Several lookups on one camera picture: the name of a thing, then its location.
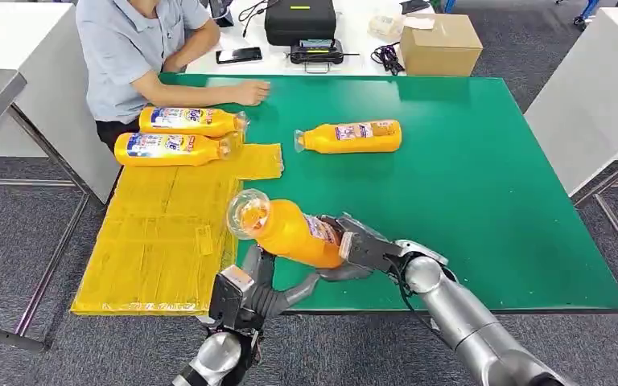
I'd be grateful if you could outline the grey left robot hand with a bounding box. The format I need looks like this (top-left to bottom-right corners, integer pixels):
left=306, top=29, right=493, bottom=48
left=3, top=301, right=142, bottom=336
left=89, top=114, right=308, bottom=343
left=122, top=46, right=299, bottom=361
left=241, top=244, right=323, bottom=327

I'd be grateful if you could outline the person's right hand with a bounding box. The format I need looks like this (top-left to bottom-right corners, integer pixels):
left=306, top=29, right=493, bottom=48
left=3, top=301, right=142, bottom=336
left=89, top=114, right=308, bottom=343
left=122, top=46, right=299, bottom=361
left=233, top=80, right=272, bottom=107

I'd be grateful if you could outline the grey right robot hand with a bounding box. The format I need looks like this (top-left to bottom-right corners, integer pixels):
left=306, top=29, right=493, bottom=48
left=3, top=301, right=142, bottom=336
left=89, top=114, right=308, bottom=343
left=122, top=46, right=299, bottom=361
left=316, top=212, right=412, bottom=283

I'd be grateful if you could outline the orange drink bottle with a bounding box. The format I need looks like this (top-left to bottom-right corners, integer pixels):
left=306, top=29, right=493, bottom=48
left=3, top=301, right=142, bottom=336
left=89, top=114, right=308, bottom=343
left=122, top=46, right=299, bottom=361
left=113, top=132, right=243, bottom=168
left=293, top=119, right=403, bottom=155
left=138, top=106, right=249, bottom=138
left=226, top=189, right=350, bottom=270

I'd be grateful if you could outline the black smartphone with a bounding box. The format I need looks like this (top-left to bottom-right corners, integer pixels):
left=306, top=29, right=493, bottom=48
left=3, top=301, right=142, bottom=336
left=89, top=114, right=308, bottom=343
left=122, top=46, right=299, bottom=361
left=215, top=47, right=263, bottom=65

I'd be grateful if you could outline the black handheld controller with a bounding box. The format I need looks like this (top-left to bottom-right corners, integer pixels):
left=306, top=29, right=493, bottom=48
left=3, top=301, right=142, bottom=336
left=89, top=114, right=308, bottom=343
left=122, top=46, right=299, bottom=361
left=287, top=39, right=361, bottom=74

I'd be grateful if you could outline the black carrying case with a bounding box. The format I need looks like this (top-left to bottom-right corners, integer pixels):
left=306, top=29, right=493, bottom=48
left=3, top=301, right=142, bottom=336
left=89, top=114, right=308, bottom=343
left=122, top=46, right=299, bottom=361
left=264, top=0, right=338, bottom=47

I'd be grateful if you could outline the black upright device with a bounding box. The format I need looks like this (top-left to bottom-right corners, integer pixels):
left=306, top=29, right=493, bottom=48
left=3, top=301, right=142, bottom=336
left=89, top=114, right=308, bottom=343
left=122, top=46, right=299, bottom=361
left=208, top=0, right=234, bottom=29

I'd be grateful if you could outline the yellow plastic sheet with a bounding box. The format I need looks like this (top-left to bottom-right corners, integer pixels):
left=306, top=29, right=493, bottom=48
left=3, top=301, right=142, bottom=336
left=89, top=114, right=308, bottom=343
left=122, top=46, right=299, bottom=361
left=70, top=142, right=284, bottom=316

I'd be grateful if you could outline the white desk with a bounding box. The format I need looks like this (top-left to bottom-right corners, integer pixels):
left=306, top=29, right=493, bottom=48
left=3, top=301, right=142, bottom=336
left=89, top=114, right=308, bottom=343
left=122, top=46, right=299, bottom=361
left=186, top=0, right=437, bottom=77

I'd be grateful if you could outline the person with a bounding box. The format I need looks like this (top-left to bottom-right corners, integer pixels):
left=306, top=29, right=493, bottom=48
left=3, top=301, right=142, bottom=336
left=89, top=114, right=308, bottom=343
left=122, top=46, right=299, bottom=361
left=74, top=0, right=272, bottom=153

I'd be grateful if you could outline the green table mat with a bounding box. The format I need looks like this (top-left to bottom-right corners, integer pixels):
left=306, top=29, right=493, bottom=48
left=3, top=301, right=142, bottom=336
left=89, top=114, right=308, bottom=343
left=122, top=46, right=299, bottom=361
left=159, top=73, right=618, bottom=313

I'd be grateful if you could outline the clear plastic bag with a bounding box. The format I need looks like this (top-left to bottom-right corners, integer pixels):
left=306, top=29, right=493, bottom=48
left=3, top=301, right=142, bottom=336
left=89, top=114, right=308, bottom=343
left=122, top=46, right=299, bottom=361
left=367, top=14, right=403, bottom=43

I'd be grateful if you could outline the small black flat device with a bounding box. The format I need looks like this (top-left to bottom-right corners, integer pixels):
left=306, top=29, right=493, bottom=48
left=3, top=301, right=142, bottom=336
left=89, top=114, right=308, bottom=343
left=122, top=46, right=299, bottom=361
left=399, top=0, right=431, bottom=15

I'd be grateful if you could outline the brown cardboard box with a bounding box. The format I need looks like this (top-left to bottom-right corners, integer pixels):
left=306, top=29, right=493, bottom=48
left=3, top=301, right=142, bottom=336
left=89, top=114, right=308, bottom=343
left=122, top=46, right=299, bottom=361
left=399, top=13, right=484, bottom=77

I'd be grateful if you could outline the white side table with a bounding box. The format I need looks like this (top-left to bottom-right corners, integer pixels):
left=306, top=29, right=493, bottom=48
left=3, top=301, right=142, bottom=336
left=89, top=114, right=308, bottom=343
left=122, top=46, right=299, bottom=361
left=523, top=7, right=618, bottom=283
left=0, top=2, right=122, bottom=204

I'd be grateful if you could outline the blue wheeled cart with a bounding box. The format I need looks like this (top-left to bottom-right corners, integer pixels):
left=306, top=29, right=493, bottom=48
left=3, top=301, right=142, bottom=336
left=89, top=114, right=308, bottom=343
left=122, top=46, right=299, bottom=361
left=554, top=0, right=601, bottom=27

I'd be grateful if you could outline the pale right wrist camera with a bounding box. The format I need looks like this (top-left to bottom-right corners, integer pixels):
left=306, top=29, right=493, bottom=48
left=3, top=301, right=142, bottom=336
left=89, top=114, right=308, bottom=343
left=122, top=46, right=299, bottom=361
left=339, top=228, right=403, bottom=273

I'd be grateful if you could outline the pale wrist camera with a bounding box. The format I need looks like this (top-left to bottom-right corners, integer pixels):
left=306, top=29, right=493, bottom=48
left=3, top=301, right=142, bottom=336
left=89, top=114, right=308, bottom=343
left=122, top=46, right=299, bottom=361
left=208, top=265, right=259, bottom=331
left=339, top=228, right=403, bottom=273

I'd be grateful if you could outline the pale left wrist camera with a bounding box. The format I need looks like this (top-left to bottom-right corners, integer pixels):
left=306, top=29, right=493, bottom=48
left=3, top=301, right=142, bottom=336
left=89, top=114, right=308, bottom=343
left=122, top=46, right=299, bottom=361
left=208, top=265, right=259, bottom=331

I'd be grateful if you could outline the thin black cable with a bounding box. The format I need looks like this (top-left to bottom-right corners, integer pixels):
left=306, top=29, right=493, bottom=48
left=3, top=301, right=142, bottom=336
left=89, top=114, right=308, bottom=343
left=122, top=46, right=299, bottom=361
left=237, top=0, right=283, bottom=39

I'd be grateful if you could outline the black coiled cable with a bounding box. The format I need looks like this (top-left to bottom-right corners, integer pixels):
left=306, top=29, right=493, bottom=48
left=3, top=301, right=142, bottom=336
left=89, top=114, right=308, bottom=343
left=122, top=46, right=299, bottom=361
left=370, top=42, right=406, bottom=76

